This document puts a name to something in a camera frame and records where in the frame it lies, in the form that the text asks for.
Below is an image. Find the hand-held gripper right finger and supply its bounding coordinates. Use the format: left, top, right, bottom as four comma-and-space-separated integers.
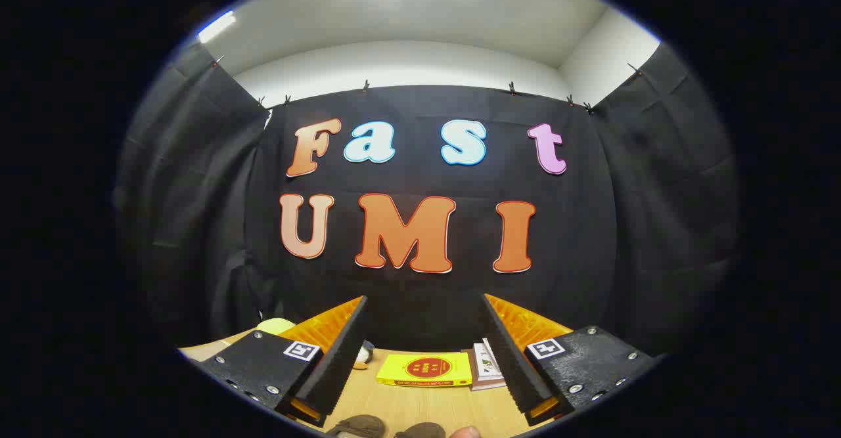
480, 293, 660, 427

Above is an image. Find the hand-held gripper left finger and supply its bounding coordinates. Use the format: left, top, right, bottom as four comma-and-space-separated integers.
196, 296, 369, 427

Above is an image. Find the brown fuzzy shoe with bow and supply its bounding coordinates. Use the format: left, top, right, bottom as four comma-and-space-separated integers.
327, 414, 386, 438
394, 422, 447, 438

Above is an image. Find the yellow book with red circle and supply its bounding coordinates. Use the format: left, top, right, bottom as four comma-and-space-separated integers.
376, 352, 474, 387

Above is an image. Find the ceiling light panel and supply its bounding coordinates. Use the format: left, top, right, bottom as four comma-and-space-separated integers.
197, 10, 237, 45

